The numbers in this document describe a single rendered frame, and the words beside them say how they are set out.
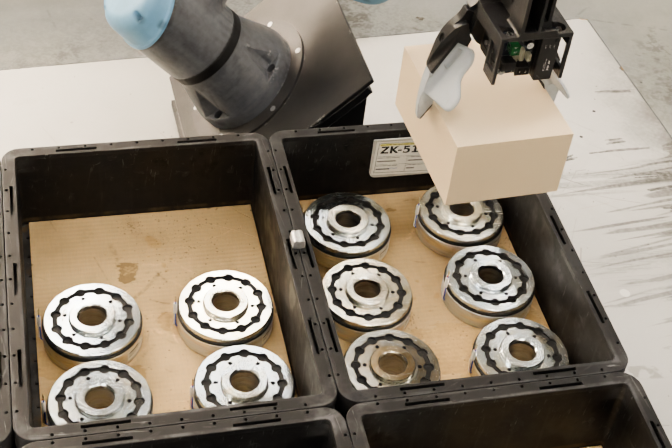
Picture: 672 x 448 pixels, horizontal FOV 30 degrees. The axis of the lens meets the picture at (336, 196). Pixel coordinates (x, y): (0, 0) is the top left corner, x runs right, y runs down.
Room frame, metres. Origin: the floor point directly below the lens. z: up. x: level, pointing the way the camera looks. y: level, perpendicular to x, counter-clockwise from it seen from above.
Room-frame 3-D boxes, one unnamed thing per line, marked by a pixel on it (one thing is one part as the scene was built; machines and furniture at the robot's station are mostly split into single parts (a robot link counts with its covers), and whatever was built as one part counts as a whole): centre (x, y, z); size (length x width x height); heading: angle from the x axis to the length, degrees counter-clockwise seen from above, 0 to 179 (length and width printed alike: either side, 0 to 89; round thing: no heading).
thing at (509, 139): (1.00, -0.13, 1.08); 0.16 x 0.12 x 0.07; 21
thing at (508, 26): (0.97, -0.14, 1.24); 0.09 x 0.08 x 0.12; 21
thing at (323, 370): (0.88, 0.17, 0.92); 0.40 x 0.30 x 0.02; 18
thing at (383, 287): (0.95, -0.05, 0.86); 0.05 x 0.05 x 0.01
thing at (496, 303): (1.00, -0.18, 0.86); 0.10 x 0.10 x 0.01
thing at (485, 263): (1.00, -0.18, 0.86); 0.05 x 0.05 x 0.01
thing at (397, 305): (0.95, -0.05, 0.86); 0.10 x 0.10 x 0.01
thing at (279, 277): (0.88, 0.17, 0.87); 0.40 x 0.30 x 0.11; 18
